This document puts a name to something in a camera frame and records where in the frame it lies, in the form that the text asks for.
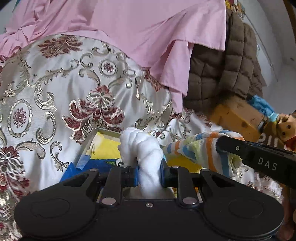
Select pink draped sheet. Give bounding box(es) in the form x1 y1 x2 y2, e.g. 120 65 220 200
1 1 226 113

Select cartoon wall poster right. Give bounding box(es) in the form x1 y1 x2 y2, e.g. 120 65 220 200
225 0 245 20

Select wooden bed frame right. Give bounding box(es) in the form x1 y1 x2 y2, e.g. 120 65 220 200
210 96 267 142

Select grey tray with colourful picture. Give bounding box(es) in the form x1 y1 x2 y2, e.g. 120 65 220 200
59 127 209 200

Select colourful clothes pile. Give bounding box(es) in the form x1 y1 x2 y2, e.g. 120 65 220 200
248 95 295 152

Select striped pastel sock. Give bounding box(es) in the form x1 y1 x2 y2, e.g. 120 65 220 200
163 130 244 178

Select floral satin bedspread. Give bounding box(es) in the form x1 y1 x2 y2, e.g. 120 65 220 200
1 34 283 240

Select brown quilted jacket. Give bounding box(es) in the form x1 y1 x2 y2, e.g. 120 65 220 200
183 9 264 113

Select brown bag with white letters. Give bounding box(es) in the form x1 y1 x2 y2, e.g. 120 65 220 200
257 122 287 150

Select white and blue sock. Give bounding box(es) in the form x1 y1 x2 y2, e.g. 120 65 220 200
118 127 175 199

